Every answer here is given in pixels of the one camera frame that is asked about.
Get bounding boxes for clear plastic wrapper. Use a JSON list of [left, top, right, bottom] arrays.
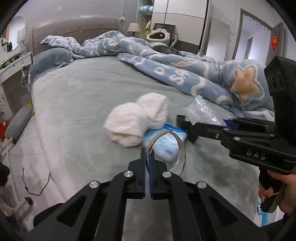
[[185, 95, 226, 126]]

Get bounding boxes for cardboard tape roll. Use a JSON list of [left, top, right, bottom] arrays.
[[146, 131, 187, 175]]

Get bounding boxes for blue tissue pack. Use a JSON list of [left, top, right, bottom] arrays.
[[142, 123, 187, 162]]

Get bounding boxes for white socks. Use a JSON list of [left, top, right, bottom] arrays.
[[103, 92, 169, 147]]

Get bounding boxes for person's right hand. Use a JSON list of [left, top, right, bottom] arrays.
[[258, 170, 295, 216]]

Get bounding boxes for blue patterned fleece blanket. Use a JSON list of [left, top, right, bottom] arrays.
[[41, 31, 275, 121]]

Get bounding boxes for grey room door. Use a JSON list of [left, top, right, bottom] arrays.
[[232, 9, 285, 66]]

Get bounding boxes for dark cat on bed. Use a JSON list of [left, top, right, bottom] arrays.
[[153, 45, 184, 57]]

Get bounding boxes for white flower cat bed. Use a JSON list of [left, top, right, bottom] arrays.
[[146, 29, 171, 43]]

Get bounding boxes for white wardrobe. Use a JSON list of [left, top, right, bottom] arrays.
[[136, 0, 213, 54]]

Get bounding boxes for grey floor cushion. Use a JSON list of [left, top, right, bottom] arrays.
[[4, 105, 33, 140]]

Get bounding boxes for grey-green sheeted bed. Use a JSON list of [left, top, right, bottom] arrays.
[[28, 54, 262, 241]]

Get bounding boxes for red container on floor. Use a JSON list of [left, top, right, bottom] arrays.
[[0, 121, 9, 141]]

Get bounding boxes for white bedside lamp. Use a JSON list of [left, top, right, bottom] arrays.
[[127, 23, 140, 37]]

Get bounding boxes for white dressing table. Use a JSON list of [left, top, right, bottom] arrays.
[[1, 43, 32, 121]]

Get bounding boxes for blue-grey pillow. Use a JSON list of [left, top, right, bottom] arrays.
[[28, 47, 74, 88]]

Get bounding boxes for grey padded headboard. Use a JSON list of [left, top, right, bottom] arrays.
[[24, 15, 118, 56]]

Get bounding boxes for black floor cable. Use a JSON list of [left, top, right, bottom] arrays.
[[21, 166, 52, 204]]

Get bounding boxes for round wall mirror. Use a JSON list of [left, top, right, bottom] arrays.
[[1, 15, 27, 52]]

